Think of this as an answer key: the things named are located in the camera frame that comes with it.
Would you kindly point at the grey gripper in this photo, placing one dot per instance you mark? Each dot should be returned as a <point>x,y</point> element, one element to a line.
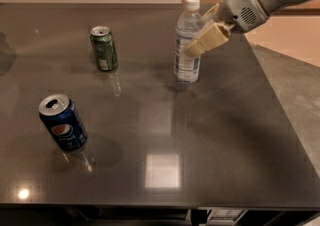
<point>239,6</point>

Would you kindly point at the clear plastic water bottle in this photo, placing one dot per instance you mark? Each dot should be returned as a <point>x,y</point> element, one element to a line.
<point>186,68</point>

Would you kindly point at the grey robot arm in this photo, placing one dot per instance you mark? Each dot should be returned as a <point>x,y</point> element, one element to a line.
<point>271,6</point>

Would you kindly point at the green soda can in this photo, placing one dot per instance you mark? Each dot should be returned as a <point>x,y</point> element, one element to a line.
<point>104,48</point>

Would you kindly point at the blue Pepsi can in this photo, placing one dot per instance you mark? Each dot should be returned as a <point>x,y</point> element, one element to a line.
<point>61,118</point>

